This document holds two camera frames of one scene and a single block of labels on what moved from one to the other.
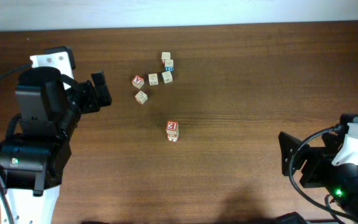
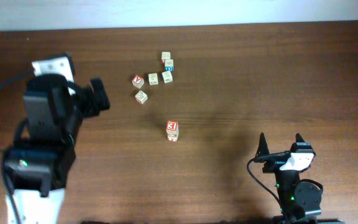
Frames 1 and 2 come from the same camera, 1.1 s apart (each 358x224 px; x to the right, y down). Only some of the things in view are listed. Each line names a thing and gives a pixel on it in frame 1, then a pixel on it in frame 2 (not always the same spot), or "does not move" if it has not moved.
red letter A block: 138,81 does not move
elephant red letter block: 141,98 does not move
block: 173,135 does not move
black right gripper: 313,157 → 263,155
